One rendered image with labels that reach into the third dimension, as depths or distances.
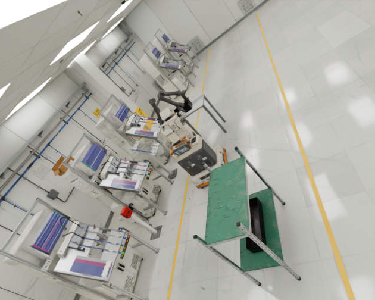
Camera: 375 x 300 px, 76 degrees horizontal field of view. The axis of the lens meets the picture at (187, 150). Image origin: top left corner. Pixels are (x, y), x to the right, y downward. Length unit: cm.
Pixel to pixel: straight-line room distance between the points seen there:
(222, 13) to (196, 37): 132
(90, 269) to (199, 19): 948
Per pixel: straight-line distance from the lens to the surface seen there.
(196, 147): 373
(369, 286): 269
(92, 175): 445
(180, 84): 847
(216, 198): 244
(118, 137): 555
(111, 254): 377
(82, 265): 377
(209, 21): 1088
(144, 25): 1138
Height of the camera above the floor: 252
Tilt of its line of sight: 27 degrees down
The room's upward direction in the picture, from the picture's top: 45 degrees counter-clockwise
